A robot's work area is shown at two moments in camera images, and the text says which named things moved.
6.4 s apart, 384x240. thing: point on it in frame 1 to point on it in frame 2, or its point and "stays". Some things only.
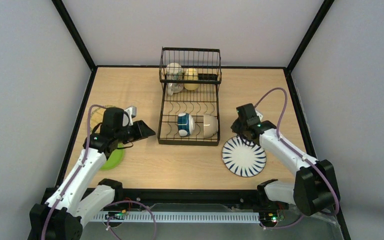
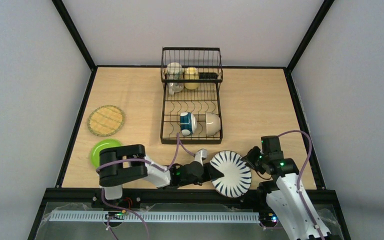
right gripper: (241, 129) to (252, 158)
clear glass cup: (174, 74) stays
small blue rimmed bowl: (185, 124) stays
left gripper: (136, 130) to (206, 171)
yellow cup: (191, 81) stays
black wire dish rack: (191, 77) stays
